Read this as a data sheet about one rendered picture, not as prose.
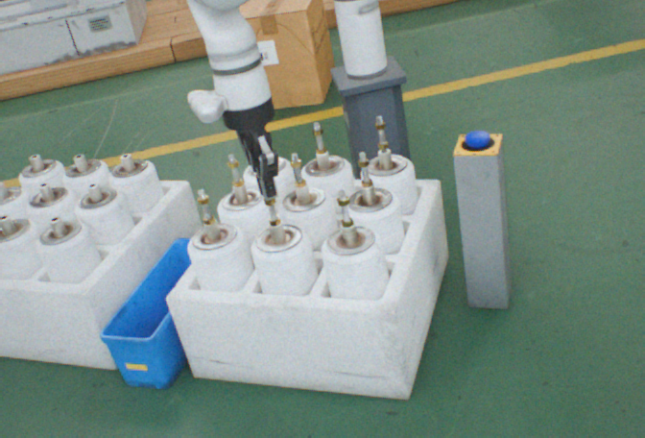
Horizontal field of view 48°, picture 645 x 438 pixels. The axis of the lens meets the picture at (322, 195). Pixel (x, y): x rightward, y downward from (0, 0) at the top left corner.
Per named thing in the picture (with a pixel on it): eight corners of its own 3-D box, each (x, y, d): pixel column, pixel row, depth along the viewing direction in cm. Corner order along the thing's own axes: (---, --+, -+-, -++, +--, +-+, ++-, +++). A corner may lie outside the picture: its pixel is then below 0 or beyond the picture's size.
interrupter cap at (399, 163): (384, 154, 134) (383, 151, 134) (416, 162, 129) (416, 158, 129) (357, 172, 130) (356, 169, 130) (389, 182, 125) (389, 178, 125)
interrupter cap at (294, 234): (254, 257, 112) (253, 254, 112) (257, 231, 118) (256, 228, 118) (302, 250, 111) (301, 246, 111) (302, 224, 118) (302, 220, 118)
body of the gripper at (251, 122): (278, 95, 100) (292, 155, 105) (258, 80, 107) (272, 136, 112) (227, 112, 98) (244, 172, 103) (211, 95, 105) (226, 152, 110)
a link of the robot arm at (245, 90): (187, 107, 105) (176, 66, 102) (259, 84, 108) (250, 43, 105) (203, 126, 97) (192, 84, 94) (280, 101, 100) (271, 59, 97)
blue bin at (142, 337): (191, 283, 153) (176, 237, 147) (238, 286, 149) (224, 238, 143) (117, 387, 129) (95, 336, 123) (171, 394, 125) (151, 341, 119)
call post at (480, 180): (473, 283, 136) (459, 135, 121) (512, 285, 134) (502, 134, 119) (467, 307, 131) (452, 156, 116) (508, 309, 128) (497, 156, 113)
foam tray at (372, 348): (272, 250, 159) (253, 179, 150) (448, 255, 145) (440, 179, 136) (193, 377, 128) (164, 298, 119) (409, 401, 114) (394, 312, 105)
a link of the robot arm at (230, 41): (199, 65, 103) (224, 79, 96) (169, -43, 96) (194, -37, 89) (242, 50, 106) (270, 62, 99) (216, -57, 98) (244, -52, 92)
